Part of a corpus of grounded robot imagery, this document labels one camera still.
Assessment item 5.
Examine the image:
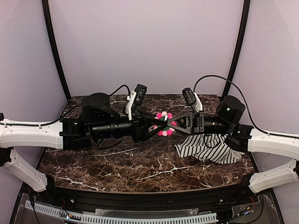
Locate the pink flower brooch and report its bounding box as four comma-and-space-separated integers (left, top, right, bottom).
155, 111, 175, 137

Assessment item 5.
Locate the black white striped garment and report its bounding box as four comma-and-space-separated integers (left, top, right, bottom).
175, 134, 245, 164

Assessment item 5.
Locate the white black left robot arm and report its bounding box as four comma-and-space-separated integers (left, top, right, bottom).
0, 91, 167, 193

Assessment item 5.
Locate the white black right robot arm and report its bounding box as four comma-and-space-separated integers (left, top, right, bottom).
168, 96, 299, 193

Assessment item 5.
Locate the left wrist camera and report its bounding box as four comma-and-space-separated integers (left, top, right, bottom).
124, 84, 147, 120

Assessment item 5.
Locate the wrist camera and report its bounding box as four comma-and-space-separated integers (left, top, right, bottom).
124, 84, 147, 120
182, 87, 203, 113

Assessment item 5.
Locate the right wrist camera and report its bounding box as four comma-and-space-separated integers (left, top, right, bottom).
182, 87, 203, 113

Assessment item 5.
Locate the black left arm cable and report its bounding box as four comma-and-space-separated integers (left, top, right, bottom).
0, 84, 131, 128

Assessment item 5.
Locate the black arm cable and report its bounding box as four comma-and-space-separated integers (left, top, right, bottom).
0, 84, 131, 128
193, 74, 271, 136

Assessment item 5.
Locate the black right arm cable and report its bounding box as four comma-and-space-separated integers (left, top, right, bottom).
193, 74, 271, 136

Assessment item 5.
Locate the white slotted cable duct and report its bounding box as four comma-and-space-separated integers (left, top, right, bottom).
35, 203, 219, 224

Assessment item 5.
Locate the black front frame rail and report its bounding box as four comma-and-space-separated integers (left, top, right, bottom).
56, 185, 246, 211

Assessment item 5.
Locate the black right frame post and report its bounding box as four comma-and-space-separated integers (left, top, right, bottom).
221, 0, 251, 99

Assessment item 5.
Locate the black frame post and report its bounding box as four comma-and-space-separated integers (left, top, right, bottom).
221, 0, 251, 99
41, 0, 71, 101

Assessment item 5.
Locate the black left frame post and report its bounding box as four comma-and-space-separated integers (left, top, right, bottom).
41, 0, 71, 101

